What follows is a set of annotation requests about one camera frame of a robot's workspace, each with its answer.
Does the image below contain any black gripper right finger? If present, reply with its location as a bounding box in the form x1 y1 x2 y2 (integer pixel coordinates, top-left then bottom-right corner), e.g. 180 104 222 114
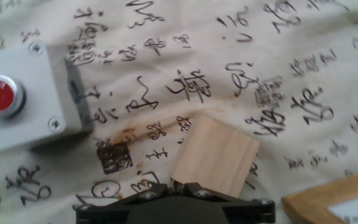
176 182 276 224

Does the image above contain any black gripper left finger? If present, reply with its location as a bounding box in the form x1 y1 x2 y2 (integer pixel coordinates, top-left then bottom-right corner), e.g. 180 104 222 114
72 182 176 224

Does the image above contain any light wooden cube block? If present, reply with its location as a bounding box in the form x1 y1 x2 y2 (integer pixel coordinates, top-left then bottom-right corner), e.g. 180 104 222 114
170 114 261 199

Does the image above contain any grey box red button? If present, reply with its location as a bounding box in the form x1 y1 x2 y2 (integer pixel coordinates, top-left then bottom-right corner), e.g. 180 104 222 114
0 40 94 156

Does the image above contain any beige calligraphy print cloth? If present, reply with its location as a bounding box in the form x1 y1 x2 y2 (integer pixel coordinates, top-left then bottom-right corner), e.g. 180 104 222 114
0 0 358 224

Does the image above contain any wooden picture frame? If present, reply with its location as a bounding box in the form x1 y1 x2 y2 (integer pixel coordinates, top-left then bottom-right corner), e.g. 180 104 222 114
280 167 358 224

